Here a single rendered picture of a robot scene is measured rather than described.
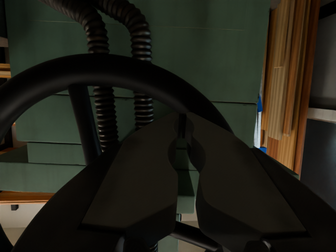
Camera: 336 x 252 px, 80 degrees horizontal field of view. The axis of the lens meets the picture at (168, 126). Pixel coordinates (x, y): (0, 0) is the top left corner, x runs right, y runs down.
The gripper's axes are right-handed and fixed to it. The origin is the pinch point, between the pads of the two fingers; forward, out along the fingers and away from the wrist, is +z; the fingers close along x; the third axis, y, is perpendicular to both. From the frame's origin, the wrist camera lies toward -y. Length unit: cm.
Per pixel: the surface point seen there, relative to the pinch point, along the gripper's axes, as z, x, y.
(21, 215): 168, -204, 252
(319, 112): 127, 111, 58
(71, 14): 14.4, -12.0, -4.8
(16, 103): 4.8, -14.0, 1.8
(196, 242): 0.6, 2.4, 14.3
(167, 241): 6.3, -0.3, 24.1
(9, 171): 17.2, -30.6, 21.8
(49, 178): 16.8, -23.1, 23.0
